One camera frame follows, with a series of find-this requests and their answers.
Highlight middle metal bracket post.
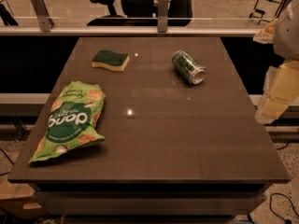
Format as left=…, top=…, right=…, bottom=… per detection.
left=157, top=0, right=168, bottom=33

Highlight green and yellow sponge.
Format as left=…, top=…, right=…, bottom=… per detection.
left=92, top=50, right=130, bottom=72

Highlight metal bracket post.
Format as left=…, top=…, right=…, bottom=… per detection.
left=277, top=0, right=299, bottom=21
left=157, top=0, right=168, bottom=33
left=30, top=0, right=54, bottom=32

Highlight green snack bag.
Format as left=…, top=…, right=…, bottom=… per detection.
left=29, top=81, right=106, bottom=162

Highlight green soda can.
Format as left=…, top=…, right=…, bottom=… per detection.
left=172, top=50, right=206, bottom=85

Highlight wooden stool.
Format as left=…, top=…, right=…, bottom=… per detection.
left=249, top=0, right=284, bottom=24

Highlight left metal bracket post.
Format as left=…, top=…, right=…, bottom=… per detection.
left=30, top=0, right=54, bottom=32

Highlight right metal bracket post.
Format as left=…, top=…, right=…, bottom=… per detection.
left=277, top=0, right=299, bottom=21

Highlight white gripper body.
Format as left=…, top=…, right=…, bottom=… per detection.
left=274, top=0, right=299, bottom=60

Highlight cardboard box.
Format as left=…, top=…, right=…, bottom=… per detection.
left=0, top=178, right=48, bottom=219

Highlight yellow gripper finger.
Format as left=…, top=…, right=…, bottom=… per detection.
left=253, top=20, right=278, bottom=44
left=255, top=59, right=299, bottom=124

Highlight black office chair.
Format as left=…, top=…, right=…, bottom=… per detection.
left=87, top=0, right=192, bottom=26

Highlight black floor cable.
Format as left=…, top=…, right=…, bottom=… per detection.
left=268, top=192, right=299, bottom=224

